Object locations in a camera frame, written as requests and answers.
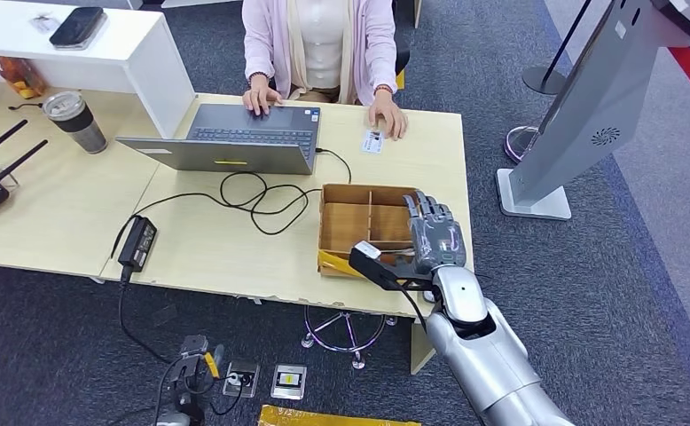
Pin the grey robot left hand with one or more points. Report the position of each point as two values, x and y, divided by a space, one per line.
195 403

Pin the person's left hand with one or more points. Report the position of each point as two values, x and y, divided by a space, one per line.
389 112

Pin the person's right hand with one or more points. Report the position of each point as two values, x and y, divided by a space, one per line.
260 99

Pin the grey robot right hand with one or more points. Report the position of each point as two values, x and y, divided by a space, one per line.
439 241

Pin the white ID card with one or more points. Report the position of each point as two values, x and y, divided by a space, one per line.
372 142

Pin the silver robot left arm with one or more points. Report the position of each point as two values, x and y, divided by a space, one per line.
173 419

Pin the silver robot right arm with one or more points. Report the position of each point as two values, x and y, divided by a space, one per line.
492 358

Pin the white card stack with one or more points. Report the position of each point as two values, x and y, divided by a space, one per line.
401 252

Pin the person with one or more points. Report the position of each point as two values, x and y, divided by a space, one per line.
321 41

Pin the steel floor socket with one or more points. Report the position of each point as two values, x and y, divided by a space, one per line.
241 378

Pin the black office chair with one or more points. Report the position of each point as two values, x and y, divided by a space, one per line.
402 59

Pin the grey laptop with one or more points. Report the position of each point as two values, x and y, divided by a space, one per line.
248 156

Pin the wooden divided box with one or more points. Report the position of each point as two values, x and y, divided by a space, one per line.
345 226

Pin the steel floor box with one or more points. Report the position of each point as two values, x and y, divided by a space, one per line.
288 381

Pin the chrome stanchion base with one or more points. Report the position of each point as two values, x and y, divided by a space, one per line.
519 144

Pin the yellow tape sheet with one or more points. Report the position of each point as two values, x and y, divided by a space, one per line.
321 417

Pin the white desk shelf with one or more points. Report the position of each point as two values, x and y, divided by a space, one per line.
133 53

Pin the chrome stool base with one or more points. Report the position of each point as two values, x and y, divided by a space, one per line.
351 347

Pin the black power adapter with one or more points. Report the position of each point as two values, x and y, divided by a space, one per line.
137 243

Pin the steel tumbler with lid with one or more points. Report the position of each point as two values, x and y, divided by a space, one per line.
79 127

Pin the black phone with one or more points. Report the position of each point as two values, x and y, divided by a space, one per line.
77 27

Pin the silver kiosk stand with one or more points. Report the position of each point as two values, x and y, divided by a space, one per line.
600 88

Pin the clear plastic wrapper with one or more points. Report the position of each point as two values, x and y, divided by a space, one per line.
44 23

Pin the orange snack bag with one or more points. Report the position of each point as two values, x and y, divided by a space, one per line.
20 77

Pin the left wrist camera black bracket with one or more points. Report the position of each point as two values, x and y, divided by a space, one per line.
193 347

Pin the wrist camera black bracket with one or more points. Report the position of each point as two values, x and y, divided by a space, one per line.
374 267
193 347

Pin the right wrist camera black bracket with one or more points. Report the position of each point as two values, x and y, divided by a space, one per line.
374 267

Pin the black stanchion post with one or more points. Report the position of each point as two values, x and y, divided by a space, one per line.
546 81

